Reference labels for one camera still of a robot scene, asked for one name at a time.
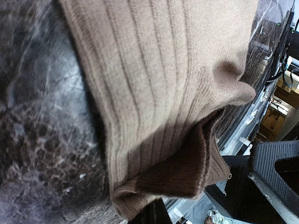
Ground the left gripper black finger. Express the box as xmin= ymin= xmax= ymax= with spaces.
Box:
xmin=144 ymin=198 xmax=172 ymax=224

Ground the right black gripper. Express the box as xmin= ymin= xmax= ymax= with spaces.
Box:
xmin=205 ymin=140 xmax=299 ymax=224

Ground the plain brown sock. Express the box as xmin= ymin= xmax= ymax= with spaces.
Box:
xmin=60 ymin=0 xmax=258 ymax=220

